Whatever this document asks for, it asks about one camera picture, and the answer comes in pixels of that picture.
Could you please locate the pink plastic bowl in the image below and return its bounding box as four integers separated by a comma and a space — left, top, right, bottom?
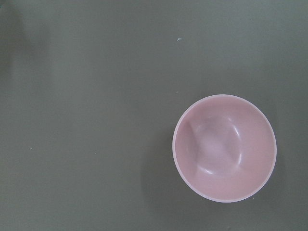
172, 94, 277, 203

